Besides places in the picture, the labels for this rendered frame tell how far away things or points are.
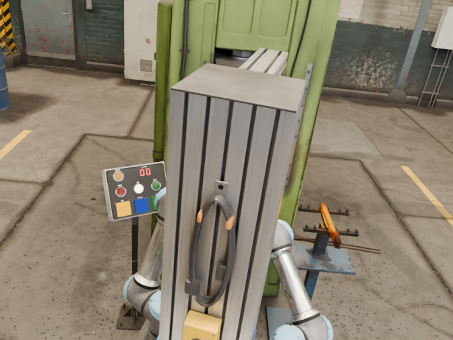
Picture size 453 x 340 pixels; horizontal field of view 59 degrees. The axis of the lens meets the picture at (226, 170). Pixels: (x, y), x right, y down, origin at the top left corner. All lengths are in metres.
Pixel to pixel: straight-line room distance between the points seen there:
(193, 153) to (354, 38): 7.80
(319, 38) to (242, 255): 1.65
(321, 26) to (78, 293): 2.43
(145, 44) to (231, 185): 6.86
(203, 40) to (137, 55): 5.46
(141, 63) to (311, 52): 5.60
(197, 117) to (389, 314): 2.90
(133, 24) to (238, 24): 5.43
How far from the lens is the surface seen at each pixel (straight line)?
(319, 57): 2.40
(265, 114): 0.76
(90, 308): 3.12
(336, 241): 2.27
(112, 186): 2.24
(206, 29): 2.27
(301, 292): 1.71
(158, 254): 1.67
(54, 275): 3.41
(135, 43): 7.66
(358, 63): 8.67
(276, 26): 2.31
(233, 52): 2.36
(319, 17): 2.35
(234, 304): 1.03
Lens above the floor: 2.26
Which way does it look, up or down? 28 degrees down
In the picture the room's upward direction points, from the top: 7 degrees clockwise
